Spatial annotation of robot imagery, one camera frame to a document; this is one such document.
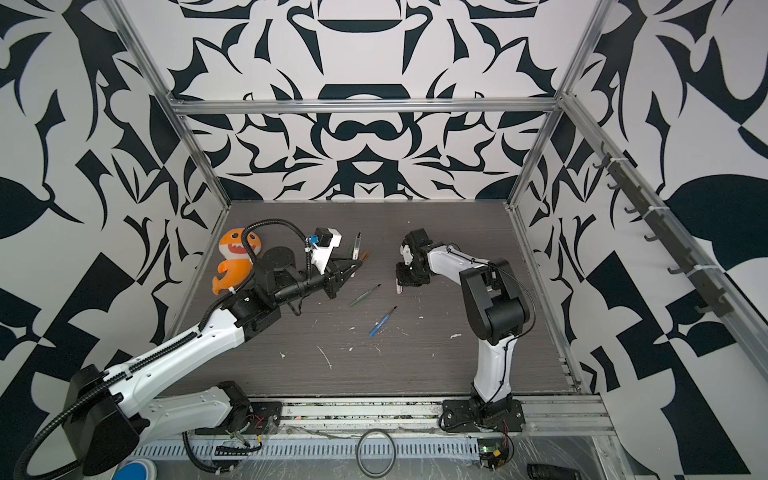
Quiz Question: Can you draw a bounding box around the black device bottom right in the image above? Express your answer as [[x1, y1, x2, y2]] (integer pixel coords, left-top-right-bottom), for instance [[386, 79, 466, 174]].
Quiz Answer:
[[526, 463, 583, 480]]

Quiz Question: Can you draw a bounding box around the blue pen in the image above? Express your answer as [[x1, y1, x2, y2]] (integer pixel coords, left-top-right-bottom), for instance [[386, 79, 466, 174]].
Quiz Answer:
[[369, 306, 397, 337]]

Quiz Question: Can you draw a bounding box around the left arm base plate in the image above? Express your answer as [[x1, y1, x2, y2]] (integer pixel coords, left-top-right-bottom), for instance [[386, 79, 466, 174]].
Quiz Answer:
[[194, 400, 283, 435]]

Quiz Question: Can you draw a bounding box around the wall hook rail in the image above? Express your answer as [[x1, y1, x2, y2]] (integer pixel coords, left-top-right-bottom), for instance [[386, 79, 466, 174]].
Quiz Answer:
[[596, 151, 734, 317]]

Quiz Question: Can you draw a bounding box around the white slotted cable duct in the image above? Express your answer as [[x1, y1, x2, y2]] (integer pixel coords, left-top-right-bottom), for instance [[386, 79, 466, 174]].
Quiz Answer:
[[122, 437, 481, 462]]

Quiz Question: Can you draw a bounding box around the dark green pen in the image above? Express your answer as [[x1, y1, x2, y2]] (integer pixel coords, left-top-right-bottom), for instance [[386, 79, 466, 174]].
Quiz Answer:
[[349, 284, 381, 307]]

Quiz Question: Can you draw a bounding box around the black cable loop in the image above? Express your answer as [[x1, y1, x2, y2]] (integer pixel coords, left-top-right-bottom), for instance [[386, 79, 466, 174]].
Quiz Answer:
[[355, 429, 398, 479]]

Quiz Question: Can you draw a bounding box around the orange shark plush toy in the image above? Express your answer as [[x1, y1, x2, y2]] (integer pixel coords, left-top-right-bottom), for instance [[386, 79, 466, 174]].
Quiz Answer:
[[212, 228, 252, 295]]

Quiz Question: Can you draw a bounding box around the green lit circuit board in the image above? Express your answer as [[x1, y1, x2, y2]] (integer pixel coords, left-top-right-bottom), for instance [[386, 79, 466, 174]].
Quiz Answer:
[[478, 438, 515, 471]]

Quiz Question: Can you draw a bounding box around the blue round button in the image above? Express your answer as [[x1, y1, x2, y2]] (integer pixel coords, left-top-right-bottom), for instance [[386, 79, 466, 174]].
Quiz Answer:
[[112, 459, 157, 480]]

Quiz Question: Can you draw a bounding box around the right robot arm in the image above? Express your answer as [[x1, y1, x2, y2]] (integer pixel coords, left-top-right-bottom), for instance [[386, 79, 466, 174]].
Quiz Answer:
[[396, 229, 535, 431]]

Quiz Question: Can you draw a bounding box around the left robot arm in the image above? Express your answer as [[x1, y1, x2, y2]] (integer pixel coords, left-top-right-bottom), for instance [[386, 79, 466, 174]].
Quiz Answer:
[[12, 218, 363, 479]]

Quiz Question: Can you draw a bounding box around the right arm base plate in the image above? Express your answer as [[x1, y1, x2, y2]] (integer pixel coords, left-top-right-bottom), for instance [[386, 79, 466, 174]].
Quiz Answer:
[[438, 396, 526, 433]]

